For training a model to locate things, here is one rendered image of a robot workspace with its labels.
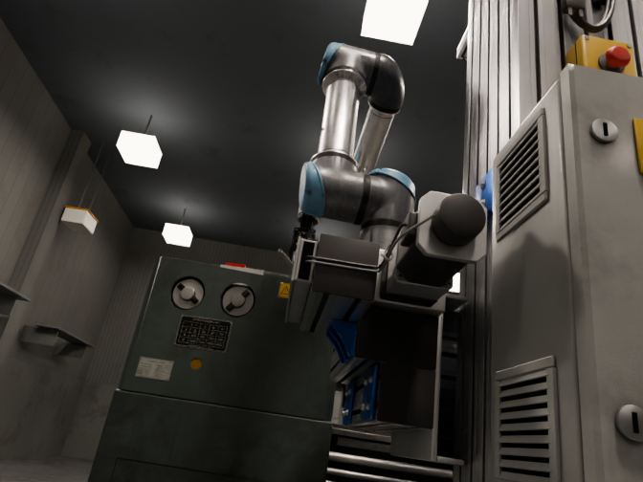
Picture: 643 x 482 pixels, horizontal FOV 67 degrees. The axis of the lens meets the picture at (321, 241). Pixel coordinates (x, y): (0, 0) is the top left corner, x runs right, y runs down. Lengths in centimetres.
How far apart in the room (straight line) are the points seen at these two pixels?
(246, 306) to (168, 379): 29
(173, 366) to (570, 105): 117
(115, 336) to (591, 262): 1020
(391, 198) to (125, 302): 973
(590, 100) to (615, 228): 15
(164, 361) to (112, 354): 900
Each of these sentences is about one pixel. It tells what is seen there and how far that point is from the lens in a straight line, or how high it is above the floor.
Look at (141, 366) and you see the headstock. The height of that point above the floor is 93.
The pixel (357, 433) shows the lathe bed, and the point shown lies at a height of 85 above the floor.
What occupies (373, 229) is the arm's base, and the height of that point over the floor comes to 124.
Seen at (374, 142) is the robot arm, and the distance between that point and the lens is 147.
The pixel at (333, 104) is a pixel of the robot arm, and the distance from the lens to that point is 124.
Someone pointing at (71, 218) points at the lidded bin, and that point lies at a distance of 765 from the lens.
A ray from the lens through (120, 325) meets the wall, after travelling 1052.
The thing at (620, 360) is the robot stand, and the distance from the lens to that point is 50.
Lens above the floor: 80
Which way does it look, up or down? 23 degrees up
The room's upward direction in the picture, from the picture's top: 9 degrees clockwise
